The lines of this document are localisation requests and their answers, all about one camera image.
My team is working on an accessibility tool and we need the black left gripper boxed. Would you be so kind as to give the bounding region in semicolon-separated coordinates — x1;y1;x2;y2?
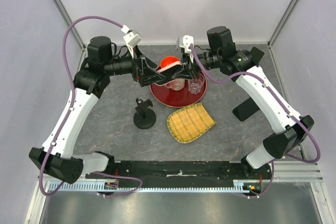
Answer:
103;45;164;87

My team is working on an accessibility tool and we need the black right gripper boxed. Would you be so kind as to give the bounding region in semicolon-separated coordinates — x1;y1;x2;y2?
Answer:
172;49;222;80

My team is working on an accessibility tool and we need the black phone stand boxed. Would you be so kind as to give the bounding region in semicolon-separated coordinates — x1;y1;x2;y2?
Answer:
133;98;156;130

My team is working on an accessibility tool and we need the pink-cased smartphone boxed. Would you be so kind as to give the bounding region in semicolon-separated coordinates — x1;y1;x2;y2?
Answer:
157;61;182;73

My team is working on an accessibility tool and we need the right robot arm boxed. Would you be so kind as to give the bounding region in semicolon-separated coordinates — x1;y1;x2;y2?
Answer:
173;26;316;179

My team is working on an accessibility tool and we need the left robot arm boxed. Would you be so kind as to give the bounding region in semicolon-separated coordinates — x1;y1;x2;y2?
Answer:
28;31;165;184

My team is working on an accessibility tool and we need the clear glass tumbler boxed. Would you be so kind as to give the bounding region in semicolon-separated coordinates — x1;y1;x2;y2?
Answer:
187;74;205;94

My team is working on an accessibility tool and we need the orange bowl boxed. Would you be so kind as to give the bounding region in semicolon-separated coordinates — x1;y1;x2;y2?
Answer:
160;56;180;68

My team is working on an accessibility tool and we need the pink floral mug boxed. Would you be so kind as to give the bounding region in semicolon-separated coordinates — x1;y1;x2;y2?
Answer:
164;78;185;91

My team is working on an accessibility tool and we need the round red tray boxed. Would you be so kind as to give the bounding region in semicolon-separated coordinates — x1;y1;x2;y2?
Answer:
150;72;207;108

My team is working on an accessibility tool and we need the woven bamboo mat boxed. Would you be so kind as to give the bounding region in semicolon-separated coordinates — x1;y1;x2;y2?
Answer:
166;102;216;144

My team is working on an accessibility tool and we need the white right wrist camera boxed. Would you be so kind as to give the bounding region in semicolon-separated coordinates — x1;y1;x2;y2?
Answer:
176;35;194;54

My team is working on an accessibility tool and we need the grey slotted cable duct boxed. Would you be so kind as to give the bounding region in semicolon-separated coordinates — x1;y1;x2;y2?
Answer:
58;180;252;194

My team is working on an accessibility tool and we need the aluminium frame rail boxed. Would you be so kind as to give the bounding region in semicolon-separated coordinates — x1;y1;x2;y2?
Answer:
274;161;323;183

